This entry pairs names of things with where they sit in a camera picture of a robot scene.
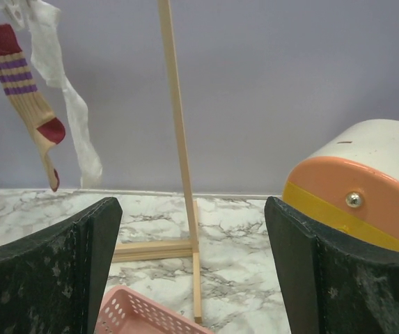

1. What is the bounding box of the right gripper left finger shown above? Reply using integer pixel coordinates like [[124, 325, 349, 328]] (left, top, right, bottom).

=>
[[0, 197, 122, 333]]

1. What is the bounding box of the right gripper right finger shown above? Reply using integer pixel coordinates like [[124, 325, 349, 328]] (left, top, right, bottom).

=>
[[264, 197, 399, 334]]

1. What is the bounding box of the maroon beige purple-striped sock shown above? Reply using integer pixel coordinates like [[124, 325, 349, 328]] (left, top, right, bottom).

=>
[[0, 24, 66, 191]]

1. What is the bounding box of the white sock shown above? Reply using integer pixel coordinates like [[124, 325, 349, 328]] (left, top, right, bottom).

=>
[[28, 0, 103, 188]]

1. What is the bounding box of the pink plastic basket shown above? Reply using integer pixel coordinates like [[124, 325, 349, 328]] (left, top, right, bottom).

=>
[[94, 285, 212, 334]]

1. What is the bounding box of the white round drawer cabinet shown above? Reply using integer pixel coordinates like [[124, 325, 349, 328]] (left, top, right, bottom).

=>
[[282, 119, 399, 252]]

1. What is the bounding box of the wooden clothes rack frame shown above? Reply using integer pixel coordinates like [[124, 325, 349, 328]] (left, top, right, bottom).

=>
[[113, 0, 203, 324]]

